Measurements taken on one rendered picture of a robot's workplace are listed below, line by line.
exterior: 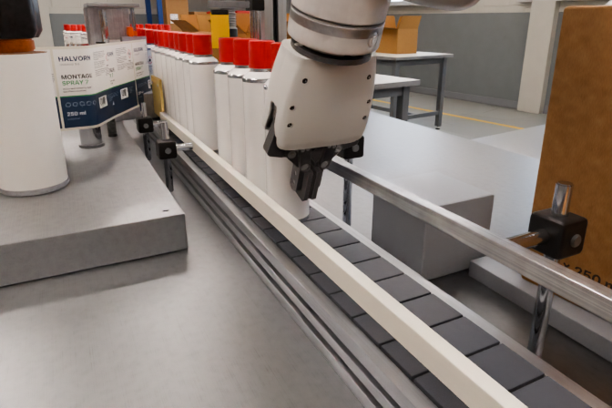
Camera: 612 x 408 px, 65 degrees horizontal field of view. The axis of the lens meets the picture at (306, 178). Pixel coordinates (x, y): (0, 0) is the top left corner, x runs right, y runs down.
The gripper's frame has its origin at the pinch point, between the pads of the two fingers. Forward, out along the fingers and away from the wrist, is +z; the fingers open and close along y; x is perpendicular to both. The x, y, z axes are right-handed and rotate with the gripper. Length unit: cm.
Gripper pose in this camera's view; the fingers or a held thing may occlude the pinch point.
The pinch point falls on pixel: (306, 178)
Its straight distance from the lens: 52.6
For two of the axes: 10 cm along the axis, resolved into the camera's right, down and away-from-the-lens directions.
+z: -1.5, 8.0, 5.8
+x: 4.2, 5.9, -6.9
